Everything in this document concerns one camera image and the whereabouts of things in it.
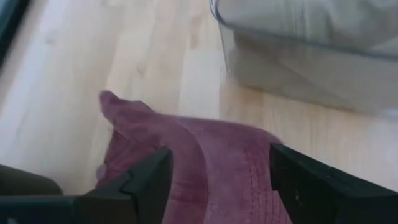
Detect maroon corduroy hat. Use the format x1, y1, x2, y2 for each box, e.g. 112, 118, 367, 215
95, 90, 293, 224

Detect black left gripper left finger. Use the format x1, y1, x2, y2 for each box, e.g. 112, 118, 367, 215
0, 146, 174, 224

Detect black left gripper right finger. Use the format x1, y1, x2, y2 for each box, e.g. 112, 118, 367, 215
269, 142, 398, 224

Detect black table frame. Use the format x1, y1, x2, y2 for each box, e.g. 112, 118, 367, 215
0, 0, 30, 68

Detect clear plastic container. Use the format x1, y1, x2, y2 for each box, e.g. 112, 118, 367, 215
208, 0, 398, 116

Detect dark grey round cylinder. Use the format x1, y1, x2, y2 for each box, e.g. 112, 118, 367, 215
0, 164, 63, 197

